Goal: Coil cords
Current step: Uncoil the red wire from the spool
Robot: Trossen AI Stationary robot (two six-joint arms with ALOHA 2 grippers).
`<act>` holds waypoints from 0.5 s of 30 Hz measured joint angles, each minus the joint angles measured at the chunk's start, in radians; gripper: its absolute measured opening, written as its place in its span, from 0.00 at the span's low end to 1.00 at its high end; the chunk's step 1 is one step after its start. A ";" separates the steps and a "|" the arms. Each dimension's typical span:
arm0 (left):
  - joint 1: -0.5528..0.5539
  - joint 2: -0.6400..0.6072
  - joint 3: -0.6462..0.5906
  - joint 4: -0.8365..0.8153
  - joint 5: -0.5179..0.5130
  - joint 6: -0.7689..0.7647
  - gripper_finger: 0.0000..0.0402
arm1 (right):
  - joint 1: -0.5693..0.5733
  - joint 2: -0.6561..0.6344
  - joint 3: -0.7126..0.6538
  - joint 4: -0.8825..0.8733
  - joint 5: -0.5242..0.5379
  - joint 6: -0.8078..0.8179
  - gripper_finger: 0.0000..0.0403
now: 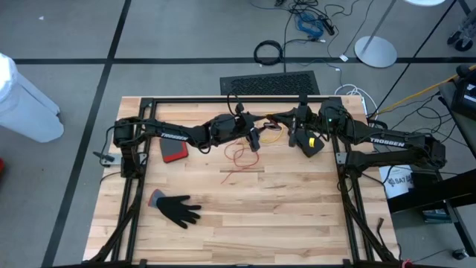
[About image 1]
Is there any coiled black floor cable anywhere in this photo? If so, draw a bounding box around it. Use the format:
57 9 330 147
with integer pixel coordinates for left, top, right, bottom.
253 39 285 67

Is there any white bagged bin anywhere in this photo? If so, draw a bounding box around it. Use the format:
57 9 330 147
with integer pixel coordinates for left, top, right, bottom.
0 51 65 144

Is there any yellow cord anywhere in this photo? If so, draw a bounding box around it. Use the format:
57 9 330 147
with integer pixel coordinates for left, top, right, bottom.
259 124 286 144

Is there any stack of books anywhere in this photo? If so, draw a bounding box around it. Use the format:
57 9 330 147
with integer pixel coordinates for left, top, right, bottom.
422 208 453 224

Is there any black electronic device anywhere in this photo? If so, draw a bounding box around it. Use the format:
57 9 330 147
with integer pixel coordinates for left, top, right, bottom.
451 63 476 121

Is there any yellow floor cable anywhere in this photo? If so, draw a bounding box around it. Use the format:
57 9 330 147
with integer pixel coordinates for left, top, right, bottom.
371 63 476 116

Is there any black zip case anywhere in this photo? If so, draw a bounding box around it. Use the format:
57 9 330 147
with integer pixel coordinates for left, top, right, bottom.
295 128 326 159

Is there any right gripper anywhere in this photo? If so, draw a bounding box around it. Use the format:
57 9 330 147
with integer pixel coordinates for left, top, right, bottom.
266 95 321 147

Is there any blue floor cable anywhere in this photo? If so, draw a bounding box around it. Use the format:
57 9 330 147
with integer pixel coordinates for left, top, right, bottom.
296 13 326 38

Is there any grey round-base stand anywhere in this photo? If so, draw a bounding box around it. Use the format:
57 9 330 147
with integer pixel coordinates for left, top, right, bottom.
353 0 398 69

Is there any grey side table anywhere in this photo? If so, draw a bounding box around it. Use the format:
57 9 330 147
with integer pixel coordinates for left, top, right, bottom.
438 81 476 161

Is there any red cord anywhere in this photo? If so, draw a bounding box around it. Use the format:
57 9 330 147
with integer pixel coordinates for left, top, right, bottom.
220 136 260 185

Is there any black box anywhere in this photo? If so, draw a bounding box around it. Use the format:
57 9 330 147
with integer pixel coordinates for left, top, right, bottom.
410 167 444 187

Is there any black caster wheel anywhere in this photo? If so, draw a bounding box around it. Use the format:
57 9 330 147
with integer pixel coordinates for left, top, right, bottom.
447 14 476 52

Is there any brown strap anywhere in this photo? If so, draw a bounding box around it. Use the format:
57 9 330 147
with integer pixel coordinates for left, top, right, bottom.
375 217 386 241

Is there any white floor cable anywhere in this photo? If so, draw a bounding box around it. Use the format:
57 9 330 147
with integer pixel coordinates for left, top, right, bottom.
334 84 379 112

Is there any red and black pad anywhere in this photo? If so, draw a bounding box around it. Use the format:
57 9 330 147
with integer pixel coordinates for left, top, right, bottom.
159 138 190 164

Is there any white round disc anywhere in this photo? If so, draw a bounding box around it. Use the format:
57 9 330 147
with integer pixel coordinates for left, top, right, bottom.
403 0 447 7

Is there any black floor vent grille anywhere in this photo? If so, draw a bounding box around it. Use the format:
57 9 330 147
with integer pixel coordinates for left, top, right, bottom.
219 70 321 96

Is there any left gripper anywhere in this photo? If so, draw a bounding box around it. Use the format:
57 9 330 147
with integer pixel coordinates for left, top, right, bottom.
210 103 267 153

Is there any black aluminium frame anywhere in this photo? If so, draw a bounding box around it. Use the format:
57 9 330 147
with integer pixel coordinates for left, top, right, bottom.
83 95 401 268

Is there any black glove grey cuff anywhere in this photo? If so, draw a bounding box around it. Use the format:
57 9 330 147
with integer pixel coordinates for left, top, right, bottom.
147 188 202 229

